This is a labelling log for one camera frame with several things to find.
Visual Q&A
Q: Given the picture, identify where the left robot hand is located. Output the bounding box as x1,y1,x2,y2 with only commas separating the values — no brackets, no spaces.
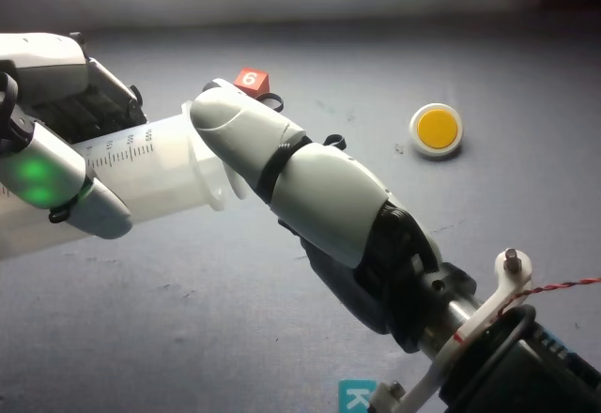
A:
0,32,147,241

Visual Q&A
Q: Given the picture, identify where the large clear plastic syringe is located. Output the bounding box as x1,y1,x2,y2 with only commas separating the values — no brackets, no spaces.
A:
0,100,250,262

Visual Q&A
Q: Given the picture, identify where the red number cube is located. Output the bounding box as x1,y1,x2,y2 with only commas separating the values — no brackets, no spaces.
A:
233,68,270,102

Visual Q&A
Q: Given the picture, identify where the yellow push button white rim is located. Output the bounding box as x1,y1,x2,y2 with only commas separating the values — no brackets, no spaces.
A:
408,102,464,159

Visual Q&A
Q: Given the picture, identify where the teal letter K block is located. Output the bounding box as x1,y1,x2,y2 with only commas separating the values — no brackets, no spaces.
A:
338,378,379,413

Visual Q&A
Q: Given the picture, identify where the red twisted cable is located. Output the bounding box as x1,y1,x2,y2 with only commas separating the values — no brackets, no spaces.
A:
496,278,601,321

